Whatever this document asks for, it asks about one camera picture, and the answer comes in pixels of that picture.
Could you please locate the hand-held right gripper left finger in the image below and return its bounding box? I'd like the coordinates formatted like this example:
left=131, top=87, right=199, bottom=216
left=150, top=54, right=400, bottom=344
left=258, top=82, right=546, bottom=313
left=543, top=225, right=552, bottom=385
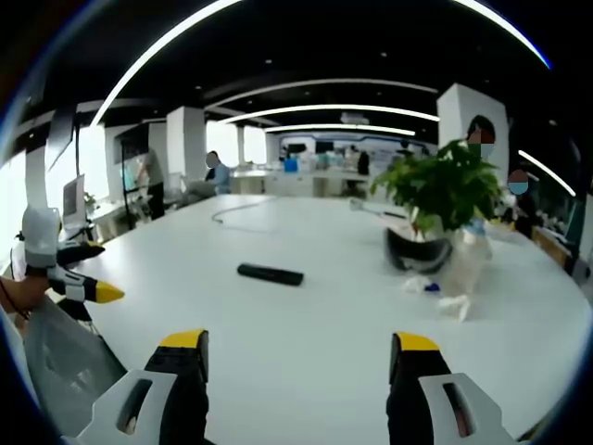
left=62, top=328, right=214, bottom=445

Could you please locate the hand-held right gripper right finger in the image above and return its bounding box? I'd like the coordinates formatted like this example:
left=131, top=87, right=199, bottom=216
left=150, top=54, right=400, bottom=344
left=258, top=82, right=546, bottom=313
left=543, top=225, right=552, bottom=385
left=386, top=331, right=518, bottom=445

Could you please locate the black remote control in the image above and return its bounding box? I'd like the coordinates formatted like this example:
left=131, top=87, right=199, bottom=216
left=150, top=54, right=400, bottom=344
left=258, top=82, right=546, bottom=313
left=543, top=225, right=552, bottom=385
left=236, top=262, right=306, bottom=287

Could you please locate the person's left hand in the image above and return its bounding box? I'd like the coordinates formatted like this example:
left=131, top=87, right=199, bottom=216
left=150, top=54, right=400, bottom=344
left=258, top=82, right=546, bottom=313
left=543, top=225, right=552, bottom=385
left=0, top=276, right=50, bottom=315

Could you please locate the computer monitor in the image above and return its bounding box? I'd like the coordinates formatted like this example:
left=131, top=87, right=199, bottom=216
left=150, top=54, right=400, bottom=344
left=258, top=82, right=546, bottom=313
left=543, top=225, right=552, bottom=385
left=61, top=174, right=87, bottom=224

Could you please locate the black floor stand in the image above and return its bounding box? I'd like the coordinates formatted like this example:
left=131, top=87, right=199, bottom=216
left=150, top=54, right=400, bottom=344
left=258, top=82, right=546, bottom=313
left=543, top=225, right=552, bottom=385
left=120, top=138, right=130, bottom=229

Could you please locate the crumpled white paper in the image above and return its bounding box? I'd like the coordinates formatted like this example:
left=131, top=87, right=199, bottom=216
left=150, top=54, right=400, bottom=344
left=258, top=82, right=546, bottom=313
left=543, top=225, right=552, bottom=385
left=399, top=275, right=472, bottom=322

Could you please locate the open laptop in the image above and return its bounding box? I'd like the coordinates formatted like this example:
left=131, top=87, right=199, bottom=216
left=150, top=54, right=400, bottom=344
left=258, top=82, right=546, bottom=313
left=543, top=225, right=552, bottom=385
left=183, top=179, right=218, bottom=197

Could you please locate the black curved headset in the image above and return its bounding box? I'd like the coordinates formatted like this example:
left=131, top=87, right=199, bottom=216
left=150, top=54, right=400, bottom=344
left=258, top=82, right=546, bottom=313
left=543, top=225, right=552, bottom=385
left=384, top=225, right=454, bottom=275

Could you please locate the clear plastic bottle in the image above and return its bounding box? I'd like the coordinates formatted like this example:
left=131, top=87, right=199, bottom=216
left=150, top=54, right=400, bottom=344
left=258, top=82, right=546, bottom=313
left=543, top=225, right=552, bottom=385
left=442, top=224, right=493, bottom=300

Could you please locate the white flat device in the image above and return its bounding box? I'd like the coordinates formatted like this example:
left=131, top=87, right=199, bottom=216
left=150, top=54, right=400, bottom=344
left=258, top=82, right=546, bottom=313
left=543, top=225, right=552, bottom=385
left=348, top=197, right=410, bottom=220

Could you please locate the green potted plant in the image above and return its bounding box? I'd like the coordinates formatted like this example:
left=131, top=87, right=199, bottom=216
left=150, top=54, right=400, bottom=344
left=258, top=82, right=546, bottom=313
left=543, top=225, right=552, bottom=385
left=369, top=137, right=505, bottom=242

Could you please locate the grey cable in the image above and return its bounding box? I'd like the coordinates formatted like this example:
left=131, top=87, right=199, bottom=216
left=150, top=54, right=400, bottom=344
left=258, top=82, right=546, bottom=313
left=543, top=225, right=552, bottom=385
left=211, top=196, right=280, bottom=224

